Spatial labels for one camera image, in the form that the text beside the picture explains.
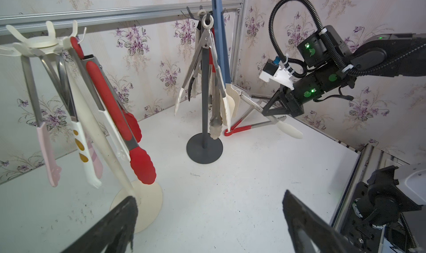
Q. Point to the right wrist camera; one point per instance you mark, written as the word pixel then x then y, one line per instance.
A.
pixel 275 71

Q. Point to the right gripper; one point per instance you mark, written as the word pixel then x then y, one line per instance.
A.
pixel 318 86

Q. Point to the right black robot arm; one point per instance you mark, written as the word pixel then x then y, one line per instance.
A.
pixel 328 64

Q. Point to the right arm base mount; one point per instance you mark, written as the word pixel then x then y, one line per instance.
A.
pixel 376 212

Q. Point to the white cat paw tongs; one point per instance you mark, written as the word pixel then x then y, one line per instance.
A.
pixel 85 126

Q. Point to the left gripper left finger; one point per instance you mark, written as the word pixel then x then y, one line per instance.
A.
pixel 114 233

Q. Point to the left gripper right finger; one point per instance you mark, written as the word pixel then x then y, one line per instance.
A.
pixel 309 233

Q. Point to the cream utensil rack stand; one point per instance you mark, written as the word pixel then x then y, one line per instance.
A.
pixel 149 198

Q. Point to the dark grey utensil rack stand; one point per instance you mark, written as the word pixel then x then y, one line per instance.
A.
pixel 201 148

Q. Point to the red handled steel tongs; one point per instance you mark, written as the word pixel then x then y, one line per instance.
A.
pixel 215 124

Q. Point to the aluminium front rail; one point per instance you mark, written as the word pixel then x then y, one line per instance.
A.
pixel 370 159

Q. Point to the cream steel tongs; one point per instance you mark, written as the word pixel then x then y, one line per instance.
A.
pixel 205 42

